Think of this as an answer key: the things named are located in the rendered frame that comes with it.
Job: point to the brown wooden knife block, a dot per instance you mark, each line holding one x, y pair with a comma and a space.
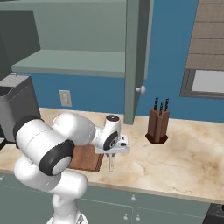
157, 127

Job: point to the grey-green wall cabinet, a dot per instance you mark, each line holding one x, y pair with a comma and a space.
75, 38

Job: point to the brown window blind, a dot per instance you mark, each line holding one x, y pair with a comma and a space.
208, 35

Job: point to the grey framed window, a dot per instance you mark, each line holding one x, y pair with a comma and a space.
205, 83

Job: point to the black appliance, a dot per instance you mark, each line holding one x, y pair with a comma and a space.
214, 214

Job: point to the white round door knob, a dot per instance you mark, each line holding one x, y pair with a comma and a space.
141, 89

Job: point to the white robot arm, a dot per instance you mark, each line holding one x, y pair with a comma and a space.
43, 143

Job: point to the dark grey-green cabinet door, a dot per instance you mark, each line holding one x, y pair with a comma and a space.
17, 38

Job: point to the grey-green base cabinet door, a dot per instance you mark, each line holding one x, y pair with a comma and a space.
105, 213
169, 217

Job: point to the white cabinet knob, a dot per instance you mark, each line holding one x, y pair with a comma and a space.
125, 217
137, 218

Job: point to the white drawer knob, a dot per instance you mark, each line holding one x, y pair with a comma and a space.
1, 177
133, 198

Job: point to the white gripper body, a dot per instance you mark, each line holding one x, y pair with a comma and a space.
113, 149

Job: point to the grey-green drawer front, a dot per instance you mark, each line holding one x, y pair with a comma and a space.
11, 182
151, 201

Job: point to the white wall outlet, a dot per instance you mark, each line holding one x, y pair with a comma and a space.
65, 98

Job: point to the brown wooden cutting board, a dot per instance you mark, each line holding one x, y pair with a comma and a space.
86, 159

